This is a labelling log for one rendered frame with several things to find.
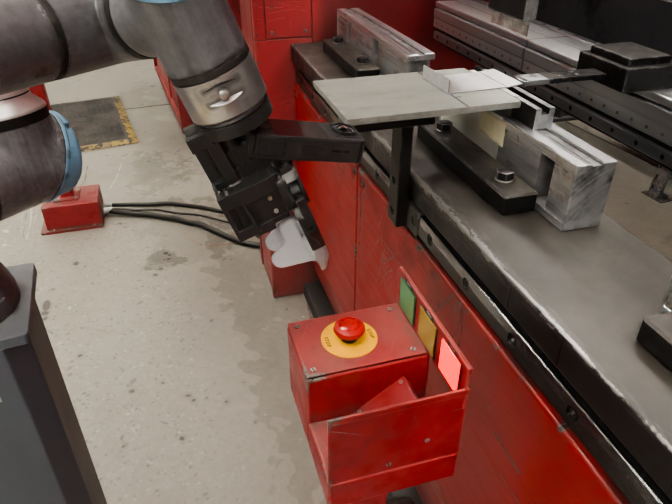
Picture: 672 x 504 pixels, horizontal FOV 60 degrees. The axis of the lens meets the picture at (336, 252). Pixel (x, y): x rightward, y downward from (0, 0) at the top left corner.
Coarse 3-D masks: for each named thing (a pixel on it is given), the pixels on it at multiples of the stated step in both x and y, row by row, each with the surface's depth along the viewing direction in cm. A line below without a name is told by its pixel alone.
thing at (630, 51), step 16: (592, 48) 98; (608, 48) 96; (624, 48) 96; (640, 48) 96; (592, 64) 97; (608, 64) 93; (624, 64) 91; (640, 64) 91; (656, 64) 92; (528, 80) 91; (544, 80) 91; (560, 80) 92; (576, 80) 93; (608, 80) 94; (624, 80) 91; (640, 80) 91; (656, 80) 92
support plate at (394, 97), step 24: (456, 72) 96; (336, 96) 86; (360, 96) 86; (384, 96) 86; (408, 96) 86; (432, 96) 86; (456, 96) 86; (480, 96) 86; (504, 96) 86; (360, 120) 78; (384, 120) 79
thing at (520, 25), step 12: (492, 0) 88; (504, 0) 85; (516, 0) 83; (528, 0) 81; (504, 12) 86; (516, 12) 83; (528, 12) 82; (504, 24) 88; (516, 24) 85; (528, 24) 82
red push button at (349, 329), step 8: (344, 320) 74; (352, 320) 73; (360, 320) 74; (336, 328) 73; (344, 328) 72; (352, 328) 72; (360, 328) 72; (344, 336) 72; (352, 336) 72; (360, 336) 72
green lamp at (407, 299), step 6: (402, 282) 76; (402, 288) 76; (408, 288) 74; (402, 294) 77; (408, 294) 75; (402, 300) 77; (408, 300) 75; (414, 300) 73; (402, 306) 77; (408, 306) 75; (414, 306) 73; (408, 312) 76; (408, 318) 76
